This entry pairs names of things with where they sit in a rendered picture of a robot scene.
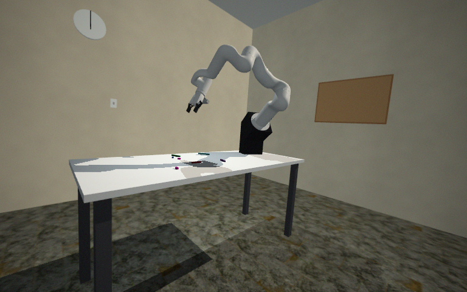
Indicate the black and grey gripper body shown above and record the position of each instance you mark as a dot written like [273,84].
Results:
[196,98]

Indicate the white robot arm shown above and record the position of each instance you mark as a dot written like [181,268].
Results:
[250,59]

